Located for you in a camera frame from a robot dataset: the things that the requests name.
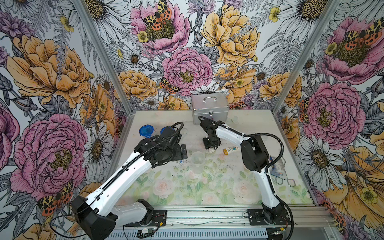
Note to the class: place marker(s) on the clear plastic cup back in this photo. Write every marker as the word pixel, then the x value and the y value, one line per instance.
pixel 197 162

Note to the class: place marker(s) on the blue lid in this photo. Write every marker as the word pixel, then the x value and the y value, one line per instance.
pixel 165 129
pixel 146 131

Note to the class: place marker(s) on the clear packet right edge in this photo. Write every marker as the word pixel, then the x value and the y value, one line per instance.
pixel 280 174

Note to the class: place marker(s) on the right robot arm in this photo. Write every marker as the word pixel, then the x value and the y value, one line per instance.
pixel 255 158

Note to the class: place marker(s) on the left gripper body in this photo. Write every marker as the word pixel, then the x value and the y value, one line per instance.
pixel 173 154

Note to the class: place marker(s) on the white bottle sideways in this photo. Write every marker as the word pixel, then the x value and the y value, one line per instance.
pixel 230 150

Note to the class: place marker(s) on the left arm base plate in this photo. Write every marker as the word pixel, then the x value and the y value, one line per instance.
pixel 157 218

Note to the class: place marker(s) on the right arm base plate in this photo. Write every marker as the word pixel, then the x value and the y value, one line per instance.
pixel 258 217

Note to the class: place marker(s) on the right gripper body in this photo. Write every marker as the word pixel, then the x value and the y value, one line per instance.
pixel 211 142

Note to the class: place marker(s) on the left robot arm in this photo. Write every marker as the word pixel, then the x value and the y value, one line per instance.
pixel 97 213

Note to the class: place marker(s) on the silver metal first-aid case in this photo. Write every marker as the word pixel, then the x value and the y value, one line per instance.
pixel 213 106

